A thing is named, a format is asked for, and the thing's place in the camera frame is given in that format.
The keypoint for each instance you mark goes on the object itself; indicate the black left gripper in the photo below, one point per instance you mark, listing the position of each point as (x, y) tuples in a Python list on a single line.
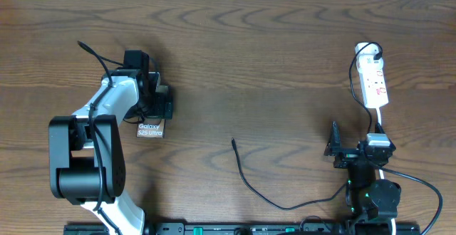
[(151, 115)]

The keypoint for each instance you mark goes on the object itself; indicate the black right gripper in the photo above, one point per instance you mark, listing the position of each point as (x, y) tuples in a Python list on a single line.
[(346, 156)]

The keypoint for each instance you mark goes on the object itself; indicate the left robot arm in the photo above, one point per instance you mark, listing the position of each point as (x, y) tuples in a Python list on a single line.
[(86, 160)]

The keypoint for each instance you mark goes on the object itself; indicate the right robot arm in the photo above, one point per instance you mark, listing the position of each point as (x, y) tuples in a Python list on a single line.
[(373, 201)]

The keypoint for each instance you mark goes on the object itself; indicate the white power strip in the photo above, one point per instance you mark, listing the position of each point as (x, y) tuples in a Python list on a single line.
[(369, 64)]

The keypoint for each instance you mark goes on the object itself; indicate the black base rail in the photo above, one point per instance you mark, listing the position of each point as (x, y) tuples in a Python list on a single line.
[(250, 229)]

